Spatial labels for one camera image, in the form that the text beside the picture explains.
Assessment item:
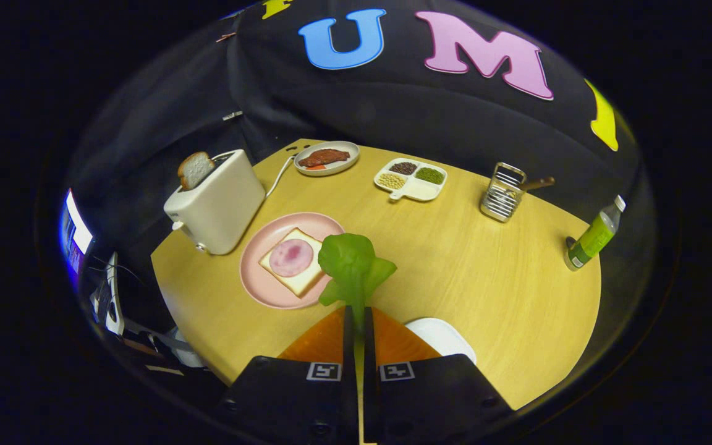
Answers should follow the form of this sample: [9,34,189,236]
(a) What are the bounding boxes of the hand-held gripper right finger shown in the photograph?
[362,306,514,445]

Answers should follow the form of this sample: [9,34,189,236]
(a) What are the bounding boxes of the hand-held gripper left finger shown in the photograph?
[220,305,360,445]

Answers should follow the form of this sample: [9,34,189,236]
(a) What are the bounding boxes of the green lettuce leaf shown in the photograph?
[318,233,398,331]

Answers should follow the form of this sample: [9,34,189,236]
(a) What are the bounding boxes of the brown-crust bread slice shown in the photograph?
[177,151,216,190]

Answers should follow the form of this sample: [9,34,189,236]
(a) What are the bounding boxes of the white oval plate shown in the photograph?
[404,317,478,365]

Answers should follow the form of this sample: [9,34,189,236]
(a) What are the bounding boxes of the white bread slice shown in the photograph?
[258,227,326,299]

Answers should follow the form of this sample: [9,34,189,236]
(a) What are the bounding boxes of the pink plate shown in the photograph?
[239,212,347,310]

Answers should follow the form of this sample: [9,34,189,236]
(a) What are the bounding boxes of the pink ham slice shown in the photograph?
[268,239,315,278]

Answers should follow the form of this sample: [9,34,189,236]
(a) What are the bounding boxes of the white compartment dish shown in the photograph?
[373,158,448,203]

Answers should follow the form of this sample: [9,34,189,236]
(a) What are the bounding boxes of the white toaster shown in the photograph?
[163,149,267,256]

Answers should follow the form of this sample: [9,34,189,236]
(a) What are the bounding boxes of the grey plate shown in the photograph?
[294,141,361,177]

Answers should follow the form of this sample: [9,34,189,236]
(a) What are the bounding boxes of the brown steak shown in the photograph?
[298,148,352,169]

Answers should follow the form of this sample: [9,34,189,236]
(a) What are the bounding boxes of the white stand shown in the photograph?
[90,253,125,337]

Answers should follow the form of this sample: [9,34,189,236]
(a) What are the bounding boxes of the green drink bottle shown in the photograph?
[564,195,627,273]

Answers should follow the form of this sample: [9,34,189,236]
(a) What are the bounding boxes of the computer monitor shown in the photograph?
[59,189,94,279]

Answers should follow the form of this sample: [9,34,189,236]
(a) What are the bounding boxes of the white toaster cable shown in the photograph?
[265,155,296,198]

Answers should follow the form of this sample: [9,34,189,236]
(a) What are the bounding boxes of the metal wire holder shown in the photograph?
[480,162,527,223]

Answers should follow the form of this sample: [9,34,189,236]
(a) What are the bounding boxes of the wooden-handled utensil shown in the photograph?
[504,177,556,195]

